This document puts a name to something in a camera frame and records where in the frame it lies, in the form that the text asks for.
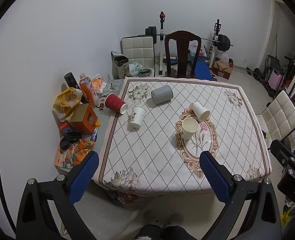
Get colourful printed packet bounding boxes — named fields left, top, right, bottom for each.
left=55, top=139, right=95, bottom=168

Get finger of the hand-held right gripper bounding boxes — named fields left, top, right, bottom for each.
left=270, top=139, right=295, bottom=167

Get white padded chair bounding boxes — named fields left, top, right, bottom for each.
left=121, top=36, right=155, bottom=77
left=257, top=90, right=295, bottom=143

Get grey plastic cup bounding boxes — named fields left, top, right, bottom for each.
left=151, top=85, right=173, bottom=105

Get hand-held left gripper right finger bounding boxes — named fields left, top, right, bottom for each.
left=199, top=151, right=281, bottom=240

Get orange window box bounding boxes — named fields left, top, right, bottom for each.
left=69, top=103, right=98, bottom=135

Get red ribbed paper cup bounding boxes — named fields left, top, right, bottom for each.
left=105, top=93, right=128, bottom=115

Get black round lid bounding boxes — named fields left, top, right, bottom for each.
left=60, top=132, right=82, bottom=150

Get grey fluffy slipper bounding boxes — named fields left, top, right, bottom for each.
left=162, top=213, right=184, bottom=228
left=143, top=209, right=163, bottom=228

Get person's dark trouser legs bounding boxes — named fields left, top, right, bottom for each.
left=133, top=224, right=193, bottom=240

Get pink suitcase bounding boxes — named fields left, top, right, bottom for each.
left=269, top=70, right=285, bottom=92

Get small red and blue box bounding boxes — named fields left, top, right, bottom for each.
left=59, top=122, right=73, bottom=133

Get floral diamond-pattern tablecloth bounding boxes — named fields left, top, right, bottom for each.
left=94, top=76, right=273, bottom=197

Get plain white paper cup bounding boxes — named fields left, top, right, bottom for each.
left=189, top=102, right=210, bottom=121

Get orange drink bottle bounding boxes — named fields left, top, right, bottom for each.
left=79, top=73, right=99, bottom=107

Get barbell with black plates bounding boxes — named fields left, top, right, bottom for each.
left=145, top=26, right=234, bottom=51

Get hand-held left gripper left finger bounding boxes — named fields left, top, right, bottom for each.
left=16, top=151, right=100, bottom=240

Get white paper cup large print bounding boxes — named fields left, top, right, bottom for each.
left=130, top=106, right=147, bottom=130

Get blue weight bench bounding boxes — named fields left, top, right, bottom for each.
left=189, top=60, right=216, bottom=81

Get white barbell rack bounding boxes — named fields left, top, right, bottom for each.
left=157, top=11, right=220, bottom=75

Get small tube orange cap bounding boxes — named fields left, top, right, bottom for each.
left=90, top=121, right=101, bottom=141

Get clear plastic bag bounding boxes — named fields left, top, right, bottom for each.
left=101, top=73, right=124, bottom=97

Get black cylinder container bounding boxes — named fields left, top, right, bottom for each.
left=64, top=72, right=81, bottom=89

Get orange snack bag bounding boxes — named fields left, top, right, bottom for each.
left=91, top=74, right=105, bottom=93

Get white paper cup black mark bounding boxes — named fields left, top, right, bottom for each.
left=180, top=117, right=199, bottom=140

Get red and white plastic bag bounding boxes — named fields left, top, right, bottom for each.
left=189, top=40, right=208, bottom=58

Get yellow plastic bag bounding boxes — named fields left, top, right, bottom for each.
left=53, top=87, right=83, bottom=122

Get printed packets under table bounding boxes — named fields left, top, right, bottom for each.
left=107, top=190, right=139, bottom=204

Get red-label cardboard box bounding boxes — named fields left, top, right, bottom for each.
left=212, top=57, right=234, bottom=80

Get black dumbbell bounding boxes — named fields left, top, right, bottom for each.
left=246, top=67, right=263, bottom=80

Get printed cardboard box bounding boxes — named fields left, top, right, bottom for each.
left=111, top=51, right=131, bottom=79

